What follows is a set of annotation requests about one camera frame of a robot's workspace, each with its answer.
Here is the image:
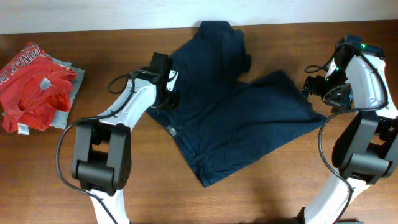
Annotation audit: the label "red printed t-shirt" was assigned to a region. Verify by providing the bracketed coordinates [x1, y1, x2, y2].
[1, 42, 77, 133]

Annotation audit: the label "grey folded garment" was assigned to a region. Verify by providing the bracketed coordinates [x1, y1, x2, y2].
[46, 55, 85, 130]

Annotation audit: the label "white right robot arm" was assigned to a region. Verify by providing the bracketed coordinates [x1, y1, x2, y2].
[296, 35, 397, 224]

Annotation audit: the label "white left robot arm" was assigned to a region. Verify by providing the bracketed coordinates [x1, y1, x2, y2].
[71, 52, 178, 223]

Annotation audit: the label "dark navy blue shorts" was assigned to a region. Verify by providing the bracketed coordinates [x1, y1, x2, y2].
[147, 21, 325, 187]

